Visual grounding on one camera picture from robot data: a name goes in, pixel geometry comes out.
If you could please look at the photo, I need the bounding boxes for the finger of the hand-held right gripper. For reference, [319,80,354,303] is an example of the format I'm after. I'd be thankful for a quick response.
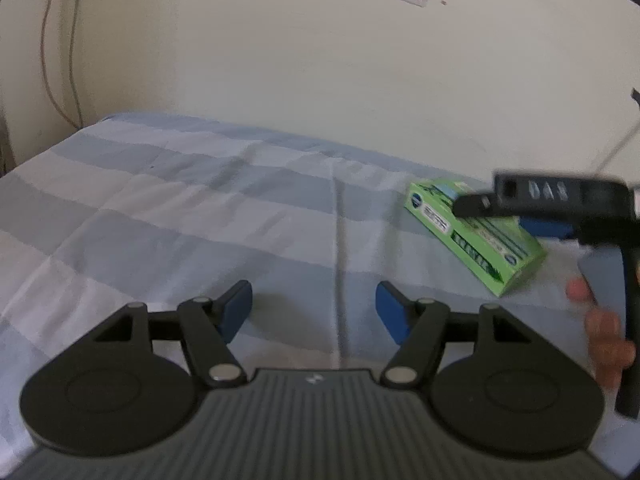
[517,215,574,241]
[452,191,501,220]

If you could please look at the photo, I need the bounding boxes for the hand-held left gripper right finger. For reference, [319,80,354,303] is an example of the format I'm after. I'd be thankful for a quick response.
[375,281,544,387]

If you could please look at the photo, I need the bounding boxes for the bright green box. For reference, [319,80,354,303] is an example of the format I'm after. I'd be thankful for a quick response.
[404,178,549,297]

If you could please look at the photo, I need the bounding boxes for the thin dark wall cable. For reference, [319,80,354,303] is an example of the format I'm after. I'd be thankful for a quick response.
[70,0,85,129]
[41,0,84,129]

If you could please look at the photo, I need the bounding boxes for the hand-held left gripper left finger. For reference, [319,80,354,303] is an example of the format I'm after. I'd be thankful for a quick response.
[82,280,253,387]

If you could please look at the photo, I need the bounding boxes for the person's right hand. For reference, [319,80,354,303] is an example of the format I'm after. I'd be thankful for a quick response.
[566,277,637,392]

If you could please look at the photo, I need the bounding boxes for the striped blue bed sheet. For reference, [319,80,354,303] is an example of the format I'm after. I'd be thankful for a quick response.
[0,112,640,480]

